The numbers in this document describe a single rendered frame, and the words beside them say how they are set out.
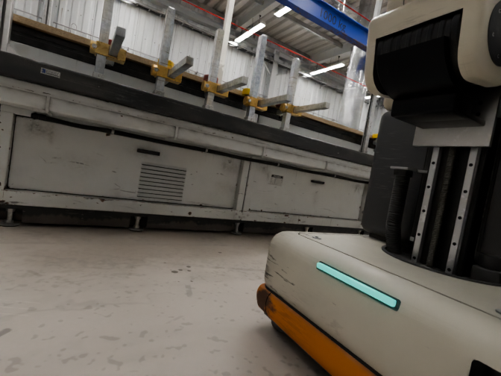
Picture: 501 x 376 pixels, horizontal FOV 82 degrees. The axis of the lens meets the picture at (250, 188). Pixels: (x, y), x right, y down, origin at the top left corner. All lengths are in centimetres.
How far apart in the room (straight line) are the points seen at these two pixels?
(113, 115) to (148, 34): 784
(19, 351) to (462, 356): 77
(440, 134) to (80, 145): 148
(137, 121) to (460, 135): 121
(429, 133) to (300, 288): 48
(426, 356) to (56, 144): 158
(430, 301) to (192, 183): 145
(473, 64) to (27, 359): 95
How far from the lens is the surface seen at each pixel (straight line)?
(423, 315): 55
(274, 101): 153
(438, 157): 84
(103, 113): 144
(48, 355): 77
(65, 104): 144
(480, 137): 78
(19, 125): 167
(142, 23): 928
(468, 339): 53
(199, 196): 180
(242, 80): 133
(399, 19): 72
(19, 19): 168
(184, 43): 947
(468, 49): 63
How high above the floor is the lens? 42
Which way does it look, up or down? 3 degrees down
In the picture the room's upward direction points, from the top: 10 degrees clockwise
